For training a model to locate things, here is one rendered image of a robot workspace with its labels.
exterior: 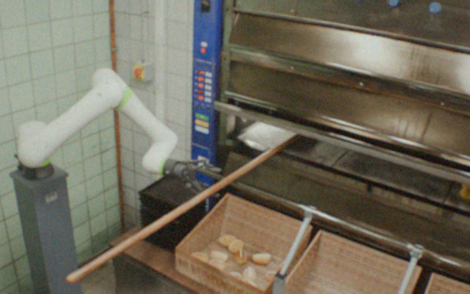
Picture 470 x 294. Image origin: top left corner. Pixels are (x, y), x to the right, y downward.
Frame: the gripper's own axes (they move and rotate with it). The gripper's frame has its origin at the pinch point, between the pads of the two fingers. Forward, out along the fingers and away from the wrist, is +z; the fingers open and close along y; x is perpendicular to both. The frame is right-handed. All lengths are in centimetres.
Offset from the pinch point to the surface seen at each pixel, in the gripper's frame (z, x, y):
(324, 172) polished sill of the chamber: 35, -48, 1
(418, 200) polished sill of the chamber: 83, -45, 1
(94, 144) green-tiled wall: -117, -43, 23
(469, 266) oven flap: 113, -42, 25
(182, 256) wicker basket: -21, -9, 52
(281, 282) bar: 41, 10, 31
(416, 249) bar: 89, -6, 6
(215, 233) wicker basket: -22, -44, 54
